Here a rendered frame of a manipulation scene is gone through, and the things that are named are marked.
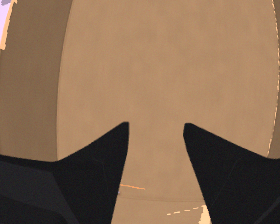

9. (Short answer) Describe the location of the brown cardboard blank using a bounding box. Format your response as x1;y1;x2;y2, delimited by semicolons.
0;0;280;224

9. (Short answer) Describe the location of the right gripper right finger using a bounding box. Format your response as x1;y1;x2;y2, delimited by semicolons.
183;123;280;224

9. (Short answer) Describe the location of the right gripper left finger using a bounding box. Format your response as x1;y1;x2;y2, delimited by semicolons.
0;122;129;224

